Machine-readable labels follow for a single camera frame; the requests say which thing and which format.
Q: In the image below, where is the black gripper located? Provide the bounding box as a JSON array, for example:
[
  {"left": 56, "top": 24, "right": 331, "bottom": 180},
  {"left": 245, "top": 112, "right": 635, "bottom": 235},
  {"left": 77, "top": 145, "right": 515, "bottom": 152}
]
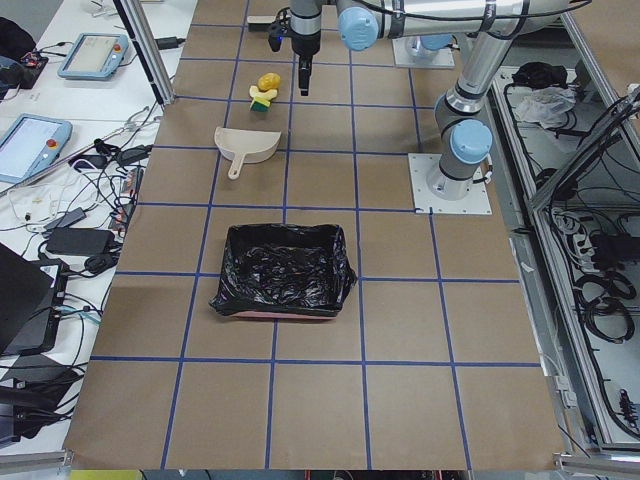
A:
[{"left": 292, "top": 32, "right": 320, "bottom": 96}]

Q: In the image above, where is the yellow potato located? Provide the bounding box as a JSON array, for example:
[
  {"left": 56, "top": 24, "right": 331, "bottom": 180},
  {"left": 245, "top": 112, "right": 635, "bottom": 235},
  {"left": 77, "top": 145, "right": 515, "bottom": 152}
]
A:
[{"left": 257, "top": 72, "right": 281, "bottom": 92}]

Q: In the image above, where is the pale yellow peel piece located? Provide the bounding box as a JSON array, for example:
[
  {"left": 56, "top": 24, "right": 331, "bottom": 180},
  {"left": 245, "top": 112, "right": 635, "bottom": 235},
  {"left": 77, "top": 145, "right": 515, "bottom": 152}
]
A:
[{"left": 249, "top": 85, "right": 278, "bottom": 101}]

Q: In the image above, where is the beige hand brush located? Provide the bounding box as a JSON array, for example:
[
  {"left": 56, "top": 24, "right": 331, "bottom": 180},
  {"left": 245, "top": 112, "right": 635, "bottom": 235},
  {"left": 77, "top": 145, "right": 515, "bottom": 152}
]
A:
[{"left": 246, "top": 15, "right": 274, "bottom": 32}]

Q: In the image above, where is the beige plastic dustpan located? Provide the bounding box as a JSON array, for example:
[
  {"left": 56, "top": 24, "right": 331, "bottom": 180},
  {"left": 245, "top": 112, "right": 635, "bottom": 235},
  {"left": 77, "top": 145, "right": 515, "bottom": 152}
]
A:
[{"left": 214, "top": 127, "right": 281, "bottom": 180}]

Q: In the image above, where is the yellow green sponge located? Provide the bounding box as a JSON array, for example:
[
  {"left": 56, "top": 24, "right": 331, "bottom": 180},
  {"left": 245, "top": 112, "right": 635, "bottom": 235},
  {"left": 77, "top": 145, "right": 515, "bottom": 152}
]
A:
[{"left": 250, "top": 97, "right": 271, "bottom": 112}]

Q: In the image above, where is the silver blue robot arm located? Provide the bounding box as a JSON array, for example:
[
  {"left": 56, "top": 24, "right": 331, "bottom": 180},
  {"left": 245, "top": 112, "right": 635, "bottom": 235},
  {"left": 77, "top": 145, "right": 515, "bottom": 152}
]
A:
[{"left": 331, "top": 1, "right": 569, "bottom": 181}]

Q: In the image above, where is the black lined pink bin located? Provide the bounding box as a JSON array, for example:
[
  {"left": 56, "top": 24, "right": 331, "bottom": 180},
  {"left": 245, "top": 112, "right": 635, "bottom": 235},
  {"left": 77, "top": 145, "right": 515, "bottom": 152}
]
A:
[{"left": 209, "top": 224, "right": 357, "bottom": 320}]

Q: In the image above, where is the upper blue teach pendant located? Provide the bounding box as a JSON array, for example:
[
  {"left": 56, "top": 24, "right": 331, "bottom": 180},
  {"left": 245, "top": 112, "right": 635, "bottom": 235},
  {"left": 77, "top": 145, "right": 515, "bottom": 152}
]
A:
[{"left": 58, "top": 33, "right": 129, "bottom": 81}]

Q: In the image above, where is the blue teach pendant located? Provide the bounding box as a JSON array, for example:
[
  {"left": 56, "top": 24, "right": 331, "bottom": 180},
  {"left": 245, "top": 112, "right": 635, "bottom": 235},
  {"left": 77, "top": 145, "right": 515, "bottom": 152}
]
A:
[
  {"left": 1, "top": 113, "right": 73, "bottom": 184},
  {"left": 58, "top": 33, "right": 129, "bottom": 81}
]

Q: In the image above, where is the white crumpled cloth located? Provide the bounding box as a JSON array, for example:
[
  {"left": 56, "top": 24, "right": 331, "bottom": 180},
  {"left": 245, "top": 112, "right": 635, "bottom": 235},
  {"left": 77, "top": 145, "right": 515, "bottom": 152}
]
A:
[{"left": 514, "top": 87, "right": 576, "bottom": 128}]

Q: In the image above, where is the lower blue teach pendant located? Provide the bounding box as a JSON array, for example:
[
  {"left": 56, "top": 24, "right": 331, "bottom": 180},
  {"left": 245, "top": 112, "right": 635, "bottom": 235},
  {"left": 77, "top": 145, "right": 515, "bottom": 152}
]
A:
[{"left": 1, "top": 113, "right": 73, "bottom": 184}]

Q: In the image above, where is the black power adapter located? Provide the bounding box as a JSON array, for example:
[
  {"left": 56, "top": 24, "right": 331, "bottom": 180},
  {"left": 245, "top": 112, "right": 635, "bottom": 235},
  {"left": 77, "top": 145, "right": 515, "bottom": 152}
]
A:
[{"left": 46, "top": 228, "right": 115, "bottom": 256}]

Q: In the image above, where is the black laptop computer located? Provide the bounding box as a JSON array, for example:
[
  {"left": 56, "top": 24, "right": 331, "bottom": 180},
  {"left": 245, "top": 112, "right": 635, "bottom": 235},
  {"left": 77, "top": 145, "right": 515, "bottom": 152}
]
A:
[{"left": 1, "top": 245, "right": 69, "bottom": 357}]

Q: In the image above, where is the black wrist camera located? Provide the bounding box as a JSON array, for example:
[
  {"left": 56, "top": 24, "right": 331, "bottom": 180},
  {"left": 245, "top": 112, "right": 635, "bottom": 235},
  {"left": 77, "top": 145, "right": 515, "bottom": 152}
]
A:
[{"left": 267, "top": 21, "right": 282, "bottom": 53}]

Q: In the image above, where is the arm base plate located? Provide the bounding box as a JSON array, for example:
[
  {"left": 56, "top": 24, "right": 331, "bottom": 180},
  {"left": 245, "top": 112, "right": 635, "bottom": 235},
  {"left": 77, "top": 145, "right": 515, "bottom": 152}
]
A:
[
  {"left": 393, "top": 34, "right": 455, "bottom": 70},
  {"left": 408, "top": 153, "right": 492, "bottom": 216}
]

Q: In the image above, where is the aluminium frame post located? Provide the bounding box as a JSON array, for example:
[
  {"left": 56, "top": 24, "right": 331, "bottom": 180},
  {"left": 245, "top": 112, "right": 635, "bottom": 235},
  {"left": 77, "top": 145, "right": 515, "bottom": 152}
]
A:
[{"left": 113, "top": 0, "right": 175, "bottom": 107}]

